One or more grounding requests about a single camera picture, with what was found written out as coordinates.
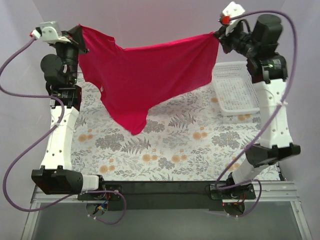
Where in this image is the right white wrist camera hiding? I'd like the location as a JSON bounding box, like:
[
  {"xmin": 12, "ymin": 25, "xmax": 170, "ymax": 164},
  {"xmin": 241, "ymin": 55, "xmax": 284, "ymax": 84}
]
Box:
[{"xmin": 219, "ymin": 1, "xmax": 246, "ymax": 36}]

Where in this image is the aluminium frame rail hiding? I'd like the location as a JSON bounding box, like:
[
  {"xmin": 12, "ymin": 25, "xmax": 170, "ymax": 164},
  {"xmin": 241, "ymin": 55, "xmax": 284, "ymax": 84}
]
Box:
[{"xmin": 22, "ymin": 181, "xmax": 312, "ymax": 240}]

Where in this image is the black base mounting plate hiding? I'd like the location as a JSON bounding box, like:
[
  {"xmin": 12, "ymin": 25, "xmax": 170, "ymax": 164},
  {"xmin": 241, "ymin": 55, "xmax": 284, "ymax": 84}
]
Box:
[{"xmin": 77, "ymin": 181, "xmax": 258, "ymax": 211}]

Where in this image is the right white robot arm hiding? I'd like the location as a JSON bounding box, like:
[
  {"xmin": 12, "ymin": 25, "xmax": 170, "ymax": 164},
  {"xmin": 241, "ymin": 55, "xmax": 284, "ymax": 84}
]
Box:
[{"xmin": 214, "ymin": 11, "xmax": 301, "ymax": 199}]

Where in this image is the floral patterned table mat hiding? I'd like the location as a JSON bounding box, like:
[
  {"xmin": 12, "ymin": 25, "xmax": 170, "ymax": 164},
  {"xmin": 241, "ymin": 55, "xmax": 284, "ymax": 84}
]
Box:
[{"xmin": 49, "ymin": 70, "xmax": 280, "ymax": 182}]

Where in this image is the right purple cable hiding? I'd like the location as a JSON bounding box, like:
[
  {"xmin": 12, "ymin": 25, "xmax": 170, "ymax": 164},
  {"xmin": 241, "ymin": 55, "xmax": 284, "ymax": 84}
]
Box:
[{"xmin": 214, "ymin": 10, "xmax": 298, "ymax": 218}]

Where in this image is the purple cable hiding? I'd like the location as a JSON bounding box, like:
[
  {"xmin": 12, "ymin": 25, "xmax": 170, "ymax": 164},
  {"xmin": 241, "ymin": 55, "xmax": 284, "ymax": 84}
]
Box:
[
  {"xmin": 214, "ymin": 10, "xmax": 298, "ymax": 218},
  {"xmin": 0, "ymin": 37, "xmax": 127, "ymax": 225}
]

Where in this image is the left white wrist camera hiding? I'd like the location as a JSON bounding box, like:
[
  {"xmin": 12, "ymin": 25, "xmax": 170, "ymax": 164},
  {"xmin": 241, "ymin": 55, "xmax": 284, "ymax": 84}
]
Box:
[{"xmin": 29, "ymin": 21, "xmax": 71, "ymax": 44}]

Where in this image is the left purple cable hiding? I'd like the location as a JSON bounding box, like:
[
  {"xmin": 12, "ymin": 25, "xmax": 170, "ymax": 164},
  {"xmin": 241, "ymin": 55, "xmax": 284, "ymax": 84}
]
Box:
[{"xmin": 0, "ymin": 37, "xmax": 127, "ymax": 225}]

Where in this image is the white plastic basket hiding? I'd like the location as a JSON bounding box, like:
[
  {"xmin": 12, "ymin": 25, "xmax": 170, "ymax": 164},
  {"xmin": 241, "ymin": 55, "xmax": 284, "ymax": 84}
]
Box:
[{"xmin": 212, "ymin": 61, "xmax": 260, "ymax": 116}]

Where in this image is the magenta t shirt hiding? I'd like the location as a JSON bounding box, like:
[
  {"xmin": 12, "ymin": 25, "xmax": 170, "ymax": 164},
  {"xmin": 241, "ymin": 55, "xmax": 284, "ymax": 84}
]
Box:
[{"xmin": 79, "ymin": 26, "xmax": 219, "ymax": 135}]

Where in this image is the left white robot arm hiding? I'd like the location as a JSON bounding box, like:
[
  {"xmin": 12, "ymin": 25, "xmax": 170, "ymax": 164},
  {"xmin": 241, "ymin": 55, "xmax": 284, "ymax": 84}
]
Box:
[{"xmin": 31, "ymin": 21, "xmax": 107, "ymax": 200}]

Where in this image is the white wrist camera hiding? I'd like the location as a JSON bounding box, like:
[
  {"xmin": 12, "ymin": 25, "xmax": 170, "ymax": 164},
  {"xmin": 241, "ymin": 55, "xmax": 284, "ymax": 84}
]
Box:
[
  {"xmin": 219, "ymin": 1, "xmax": 246, "ymax": 36},
  {"xmin": 29, "ymin": 21, "xmax": 71, "ymax": 44}
]

